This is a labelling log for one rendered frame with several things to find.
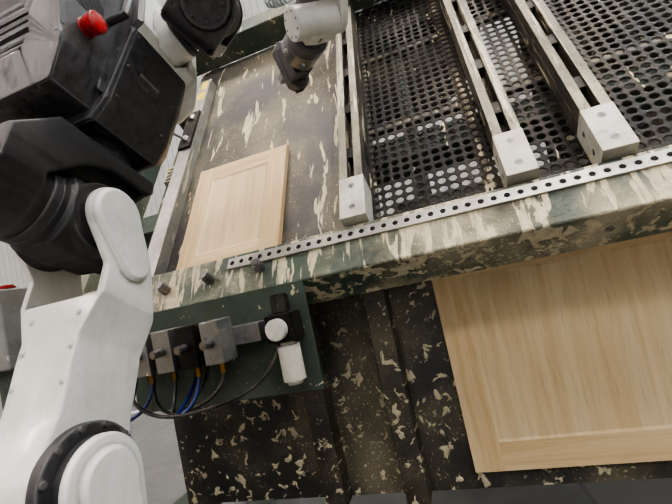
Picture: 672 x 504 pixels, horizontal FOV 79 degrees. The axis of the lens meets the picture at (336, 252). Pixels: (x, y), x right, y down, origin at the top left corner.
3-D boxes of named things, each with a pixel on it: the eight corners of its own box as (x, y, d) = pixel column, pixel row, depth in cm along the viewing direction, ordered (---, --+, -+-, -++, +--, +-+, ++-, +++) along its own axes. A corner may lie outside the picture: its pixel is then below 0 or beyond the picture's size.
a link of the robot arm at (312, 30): (329, 56, 94) (351, 27, 83) (288, 66, 89) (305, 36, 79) (310, 9, 93) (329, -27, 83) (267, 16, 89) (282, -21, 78)
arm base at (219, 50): (254, 25, 67) (210, -48, 62) (191, 69, 69) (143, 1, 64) (258, 31, 81) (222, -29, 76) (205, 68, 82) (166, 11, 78)
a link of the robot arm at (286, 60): (315, 87, 105) (334, 62, 94) (283, 97, 101) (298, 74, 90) (293, 40, 104) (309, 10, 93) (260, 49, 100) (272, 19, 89)
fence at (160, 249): (148, 288, 115) (137, 281, 112) (206, 90, 170) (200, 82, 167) (162, 285, 113) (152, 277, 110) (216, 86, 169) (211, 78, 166)
